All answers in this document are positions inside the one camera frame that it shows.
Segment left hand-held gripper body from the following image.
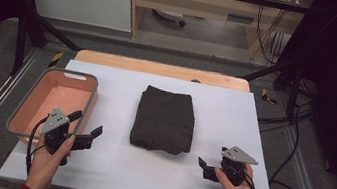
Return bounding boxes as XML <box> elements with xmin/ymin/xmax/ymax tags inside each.
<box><xmin>34</xmin><ymin>104</ymin><xmax>98</xmax><ymax>171</ymax></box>

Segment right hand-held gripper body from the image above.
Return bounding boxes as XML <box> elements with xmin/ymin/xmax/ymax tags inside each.
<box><xmin>201</xmin><ymin>142</ymin><xmax>261</xmax><ymax>189</ymax></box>

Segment pink basket with grey rim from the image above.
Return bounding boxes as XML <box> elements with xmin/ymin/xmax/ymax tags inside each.
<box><xmin>3</xmin><ymin>60</ymin><xmax>103</xmax><ymax>154</ymax></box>

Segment dark cloth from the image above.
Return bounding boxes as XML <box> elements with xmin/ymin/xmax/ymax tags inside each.
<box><xmin>127</xmin><ymin>83</ymin><xmax>200</xmax><ymax>158</ymax></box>

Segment person's left hand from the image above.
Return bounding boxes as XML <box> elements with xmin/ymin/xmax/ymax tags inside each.
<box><xmin>23</xmin><ymin>128</ymin><xmax>77</xmax><ymax>189</ymax></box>

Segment white board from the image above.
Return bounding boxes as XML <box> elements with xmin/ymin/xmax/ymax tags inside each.
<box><xmin>0</xmin><ymin>51</ymin><xmax>295</xmax><ymax>189</ymax></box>

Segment yellow and black tape piece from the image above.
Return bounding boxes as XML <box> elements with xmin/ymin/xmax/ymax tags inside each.
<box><xmin>259</xmin><ymin>87</ymin><xmax>280</xmax><ymax>106</ymax></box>
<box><xmin>47</xmin><ymin>50</ymin><xmax>65</xmax><ymax>70</ymax></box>

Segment wooden table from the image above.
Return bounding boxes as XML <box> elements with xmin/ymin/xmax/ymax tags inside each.
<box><xmin>73</xmin><ymin>47</ymin><xmax>253</xmax><ymax>93</ymax></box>

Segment chair base with caster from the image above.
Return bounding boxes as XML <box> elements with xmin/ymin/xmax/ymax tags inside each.
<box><xmin>150</xmin><ymin>7</ymin><xmax>189</xmax><ymax>28</ymax></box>

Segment light wooden desk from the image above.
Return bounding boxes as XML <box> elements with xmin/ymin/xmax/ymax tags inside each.
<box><xmin>120</xmin><ymin>0</ymin><xmax>315</xmax><ymax>66</ymax></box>

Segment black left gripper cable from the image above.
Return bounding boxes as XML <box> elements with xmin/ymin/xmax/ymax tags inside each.
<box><xmin>22</xmin><ymin>114</ymin><xmax>50</xmax><ymax>178</ymax></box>

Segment black floor cables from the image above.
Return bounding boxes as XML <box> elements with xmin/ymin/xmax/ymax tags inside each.
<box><xmin>246</xmin><ymin>72</ymin><xmax>326</xmax><ymax>189</ymax></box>

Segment hanging cables under desk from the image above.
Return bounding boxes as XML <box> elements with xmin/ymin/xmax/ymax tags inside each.
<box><xmin>249</xmin><ymin>0</ymin><xmax>294</xmax><ymax>67</ymax></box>

